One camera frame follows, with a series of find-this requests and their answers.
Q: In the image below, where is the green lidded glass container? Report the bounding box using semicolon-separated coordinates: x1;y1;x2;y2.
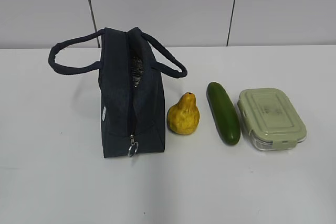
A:
237;88;307;151

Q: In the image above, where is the yellow pear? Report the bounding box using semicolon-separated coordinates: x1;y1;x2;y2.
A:
166;92;200;135

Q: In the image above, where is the green cucumber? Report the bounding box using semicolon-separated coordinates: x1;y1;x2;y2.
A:
206;82;241;146

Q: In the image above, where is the dark blue lunch bag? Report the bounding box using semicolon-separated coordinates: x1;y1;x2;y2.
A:
48;27;187;158

